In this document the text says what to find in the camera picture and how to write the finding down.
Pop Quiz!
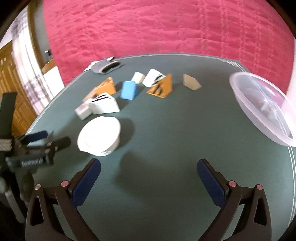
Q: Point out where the white round plate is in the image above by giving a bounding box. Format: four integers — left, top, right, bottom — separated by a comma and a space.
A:
77, 116, 121, 157

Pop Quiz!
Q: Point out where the green table mat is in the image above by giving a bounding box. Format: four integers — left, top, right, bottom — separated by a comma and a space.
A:
14, 53, 296, 241

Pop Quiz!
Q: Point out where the wooden door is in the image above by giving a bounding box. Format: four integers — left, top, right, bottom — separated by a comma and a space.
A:
0, 40, 38, 137

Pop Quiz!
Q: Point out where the small white block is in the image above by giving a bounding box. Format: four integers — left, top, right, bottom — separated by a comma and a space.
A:
131, 72, 145, 84

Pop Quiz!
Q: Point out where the orange black-striped wedge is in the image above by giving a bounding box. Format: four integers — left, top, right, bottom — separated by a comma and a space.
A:
147, 74, 173, 98

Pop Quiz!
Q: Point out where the white zebra-striped wedge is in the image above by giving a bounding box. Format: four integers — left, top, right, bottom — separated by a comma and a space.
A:
88, 92, 120, 114

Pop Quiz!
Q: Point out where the white paper under glove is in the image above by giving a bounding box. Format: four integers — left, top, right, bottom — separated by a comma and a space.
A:
83, 56, 115, 72

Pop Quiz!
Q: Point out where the pink quilted bedspread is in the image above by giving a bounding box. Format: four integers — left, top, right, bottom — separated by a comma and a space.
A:
43, 1, 295, 92

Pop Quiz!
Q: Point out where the tan wooden wedge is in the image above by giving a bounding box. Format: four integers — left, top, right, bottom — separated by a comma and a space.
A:
183, 74, 202, 91

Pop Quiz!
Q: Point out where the clear plastic basin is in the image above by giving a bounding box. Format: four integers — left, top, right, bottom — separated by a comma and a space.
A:
229, 72, 295, 147

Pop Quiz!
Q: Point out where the orange striped wedge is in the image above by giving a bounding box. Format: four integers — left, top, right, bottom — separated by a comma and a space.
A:
82, 77, 116, 102

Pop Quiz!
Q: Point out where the blue wedge block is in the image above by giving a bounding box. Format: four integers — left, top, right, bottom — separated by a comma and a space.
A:
120, 81, 138, 100

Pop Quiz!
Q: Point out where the white patterned curtain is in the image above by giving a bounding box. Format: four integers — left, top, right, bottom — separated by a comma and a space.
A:
11, 8, 54, 114

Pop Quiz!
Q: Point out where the white charger block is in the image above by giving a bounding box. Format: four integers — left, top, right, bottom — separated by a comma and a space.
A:
75, 103, 92, 120

